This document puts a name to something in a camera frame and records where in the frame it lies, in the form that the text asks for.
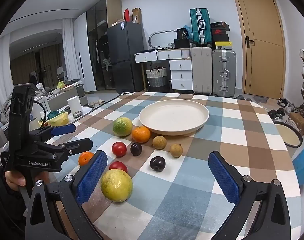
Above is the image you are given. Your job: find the red tomato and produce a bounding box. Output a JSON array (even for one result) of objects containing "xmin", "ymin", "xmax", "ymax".
[
  {"xmin": 109, "ymin": 161, "xmax": 128, "ymax": 174},
  {"xmin": 111, "ymin": 141, "xmax": 127, "ymax": 157}
]

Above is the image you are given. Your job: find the blue container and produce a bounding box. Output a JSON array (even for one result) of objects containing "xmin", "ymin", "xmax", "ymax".
[{"xmin": 292, "ymin": 144, "xmax": 304, "ymax": 187}]

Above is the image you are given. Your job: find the teal suitcase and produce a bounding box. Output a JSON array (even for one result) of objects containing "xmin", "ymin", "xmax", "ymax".
[{"xmin": 189, "ymin": 8, "xmax": 212, "ymax": 47}]

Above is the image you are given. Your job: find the dark glass wardrobe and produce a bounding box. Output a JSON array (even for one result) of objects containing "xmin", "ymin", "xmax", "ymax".
[{"xmin": 86, "ymin": 0, "xmax": 122, "ymax": 90}]

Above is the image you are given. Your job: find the yellow black shoebox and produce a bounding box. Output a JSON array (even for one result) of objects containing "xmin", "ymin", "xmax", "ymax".
[{"xmin": 214, "ymin": 41, "xmax": 233, "ymax": 50}]

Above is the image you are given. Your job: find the black cable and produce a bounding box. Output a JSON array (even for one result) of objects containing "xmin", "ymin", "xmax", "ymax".
[{"xmin": 32, "ymin": 101, "xmax": 47, "ymax": 128}]

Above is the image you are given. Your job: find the white low table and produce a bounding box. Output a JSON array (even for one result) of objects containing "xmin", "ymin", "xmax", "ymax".
[{"xmin": 29, "ymin": 105, "xmax": 94, "ymax": 130}]

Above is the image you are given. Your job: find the brown longan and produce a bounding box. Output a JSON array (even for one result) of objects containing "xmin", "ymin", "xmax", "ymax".
[
  {"xmin": 152, "ymin": 135, "xmax": 167, "ymax": 150},
  {"xmin": 169, "ymin": 143, "xmax": 184, "ymax": 158}
]

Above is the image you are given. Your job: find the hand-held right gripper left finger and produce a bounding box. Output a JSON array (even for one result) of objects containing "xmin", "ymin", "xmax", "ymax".
[{"xmin": 25, "ymin": 150, "xmax": 108, "ymax": 240}]

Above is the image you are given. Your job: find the yellow bag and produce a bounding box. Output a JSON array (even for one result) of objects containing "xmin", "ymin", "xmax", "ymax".
[{"xmin": 47, "ymin": 112, "xmax": 69, "ymax": 127}]

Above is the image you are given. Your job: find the person's left forearm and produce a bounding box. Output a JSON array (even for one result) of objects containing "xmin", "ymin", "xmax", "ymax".
[{"xmin": 0, "ymin": 166, "xmax": 27, "ymax": 240}]

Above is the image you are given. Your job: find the small green yellow citrus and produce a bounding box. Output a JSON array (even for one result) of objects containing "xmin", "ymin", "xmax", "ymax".
[{"xmin": 113, "ymin": 117, "xmax": 133, "ymax": 137}]

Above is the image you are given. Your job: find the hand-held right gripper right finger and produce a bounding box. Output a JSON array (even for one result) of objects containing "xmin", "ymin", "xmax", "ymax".
[{"xmin": 208, "ymin": 151, "xmax": 291, "ymax": 240}]

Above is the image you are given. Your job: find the silver suitcase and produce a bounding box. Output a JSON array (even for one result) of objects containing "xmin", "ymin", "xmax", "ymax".
[{"xmin": 212, "ymin": 49, "xmax": 237, "ymax": 98}]

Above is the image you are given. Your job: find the dark grey fridge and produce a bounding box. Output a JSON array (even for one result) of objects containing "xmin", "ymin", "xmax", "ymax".
[{"xmin": 107, "ymin": 21, "xmax": 145, "ymax": 93}]

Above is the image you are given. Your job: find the white curtain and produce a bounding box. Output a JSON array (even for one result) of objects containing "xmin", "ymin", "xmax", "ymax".
[{"xmin": 61, "ymin": 19, "xmax": 81, "ymax": 80}]

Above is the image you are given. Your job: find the office chair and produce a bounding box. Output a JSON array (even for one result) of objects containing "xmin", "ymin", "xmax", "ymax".
[{"xmin": 56, "ymin": 66, "xmax": 68, "ymax": 83}]

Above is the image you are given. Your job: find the brown curtain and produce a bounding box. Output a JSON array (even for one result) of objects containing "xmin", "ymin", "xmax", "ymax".
[{"xmin": 10, "ymin": 44, "xmax": 65, "ymax": 88}]

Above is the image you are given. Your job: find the person's left hand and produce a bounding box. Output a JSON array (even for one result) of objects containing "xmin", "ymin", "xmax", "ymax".
[{"xmin": 4, "ymin": 170, "xmax": 44, "ymax": 188}]

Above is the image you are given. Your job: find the wicker basket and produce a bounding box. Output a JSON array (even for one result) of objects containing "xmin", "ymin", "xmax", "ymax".
[{"xmin": 145, "ymin": 66, "xmax": 167, "ymax": 87}]

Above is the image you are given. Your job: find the dark purple plum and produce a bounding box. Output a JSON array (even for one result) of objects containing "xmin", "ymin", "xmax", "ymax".
[
  {"xmin": 149, "ymin": 156, "xmax": 166, "ymax": 173},
  {"xmin": 130, "ymin": 142, "xmax": 143, "ymax": 156}
]

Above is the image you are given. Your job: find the large yellow green citrus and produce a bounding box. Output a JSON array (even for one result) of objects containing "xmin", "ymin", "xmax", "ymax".
[{"xmin": 100, "ymin": 169, "xmax": 133, "ymax": 203}]

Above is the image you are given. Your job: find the black storage box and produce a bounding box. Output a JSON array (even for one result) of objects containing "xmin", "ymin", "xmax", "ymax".
[{"xmin": 174, "ymin": 39, "xmax": 191, "ymax": 49}]

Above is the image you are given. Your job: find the white drawer dresser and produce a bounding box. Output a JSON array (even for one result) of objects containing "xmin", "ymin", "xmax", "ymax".
[{"xmin": 134, "ymin": 49, "xmax": 194, "ymax": 90}]

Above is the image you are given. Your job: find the arched mirror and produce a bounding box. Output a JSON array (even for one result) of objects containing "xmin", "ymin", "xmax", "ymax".
[{"xmin": 149, "ymin": 30, "xmax": 177, "ymax": 49}]

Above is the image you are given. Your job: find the cream round plate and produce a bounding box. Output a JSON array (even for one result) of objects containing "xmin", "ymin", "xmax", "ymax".
[{"xmin": 139, "ymin": 99, "xmax": 209, "ymax": 136}]

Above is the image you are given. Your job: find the pile of shoes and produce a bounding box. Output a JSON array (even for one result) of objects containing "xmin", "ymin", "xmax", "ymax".
[{"xmin": 267, "ymin": 97, "xmax": 304, "ymax": 123}]

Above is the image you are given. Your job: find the black labelled tub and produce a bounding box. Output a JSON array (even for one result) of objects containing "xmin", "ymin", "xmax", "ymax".
[{"xmin": 176, "ymin": 28, "xmax": 189, "ymax": 40}]

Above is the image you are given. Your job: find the beige suitcase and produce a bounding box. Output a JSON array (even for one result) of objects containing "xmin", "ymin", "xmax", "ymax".
[{"xmin": 191, "ymin": 46, "xmax": 213, "ymax": 95}]

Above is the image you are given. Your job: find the black red-logo shoebox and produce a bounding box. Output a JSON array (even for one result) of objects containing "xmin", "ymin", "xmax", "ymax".
[{"xmin": 211, "ymin": 29, "xmax": 228, "ymax": 42}]

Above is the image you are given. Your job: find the brown cardboard box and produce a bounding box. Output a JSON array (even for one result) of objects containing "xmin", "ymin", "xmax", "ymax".
[{"xmin": 288, "ymin": 112, "xmax": 304, "ymax": 130}]

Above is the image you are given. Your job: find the orange mandarin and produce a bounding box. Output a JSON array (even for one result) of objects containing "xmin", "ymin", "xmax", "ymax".
[
  {"xmin": 131, "ymin": 126, "xmax": 151, "ymax": 143},
  {"xmin": 78, "ymin": 151, "xmax": 95, "ymax": 167}
]

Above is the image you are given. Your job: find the tall cardboard box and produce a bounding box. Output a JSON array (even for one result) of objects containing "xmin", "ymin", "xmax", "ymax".
[{"xmin": 131, "ymin": 7, "xmax": 142, "ymax": 24}]

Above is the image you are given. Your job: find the blue plastic bag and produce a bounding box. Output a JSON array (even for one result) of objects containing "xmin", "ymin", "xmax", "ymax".
[{"xmin": 183, "ymin": 24, "xmax": 193, "ymax": 39}]

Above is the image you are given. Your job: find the white paper roll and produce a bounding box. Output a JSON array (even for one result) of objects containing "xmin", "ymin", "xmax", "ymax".
[{"xmin": 67, "ymin": 96, "xmax": 82, "ymax": 114}]

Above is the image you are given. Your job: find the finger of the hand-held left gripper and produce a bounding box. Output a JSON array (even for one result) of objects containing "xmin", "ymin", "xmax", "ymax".
[
  {"xmin": 38, "ymin": 124, "xmax": 77, "ymax": 143},
  {"xmin": 43, "ymin": 137, "xmax": 94, "ymax": 162}
]

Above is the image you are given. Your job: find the white tall cabinet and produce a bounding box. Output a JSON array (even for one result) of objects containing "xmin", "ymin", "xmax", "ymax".
[{"xmin": 73, "ymin": 12, "xmax": 97, "ymax": 92}]

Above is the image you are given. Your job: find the round black-rimmed stool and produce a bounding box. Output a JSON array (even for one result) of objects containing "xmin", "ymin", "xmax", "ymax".
[{"xmin": 273, "ymin": 121, "xmax": 304, "ymax": 148}]

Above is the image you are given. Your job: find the wooden door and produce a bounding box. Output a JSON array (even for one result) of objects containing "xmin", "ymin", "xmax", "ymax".
[{"xmin": 231, "ymin": 0, "xmax": 286, "ymax": 100}]

